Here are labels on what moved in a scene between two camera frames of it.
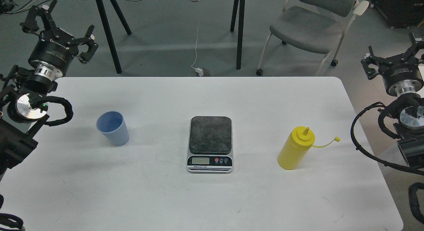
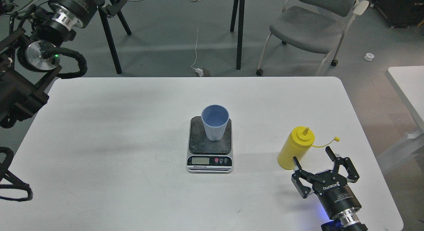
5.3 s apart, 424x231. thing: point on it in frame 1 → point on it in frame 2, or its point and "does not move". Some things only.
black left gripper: [55, 48] → [84, 5]
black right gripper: [401, 74] → [335, 195]
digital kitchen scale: [210, 148] does not move
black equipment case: [400, 10] does not move
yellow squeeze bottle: [295, 147] does not move
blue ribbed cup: [112, 124] → [215, 117]
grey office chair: [314, 22] does not move
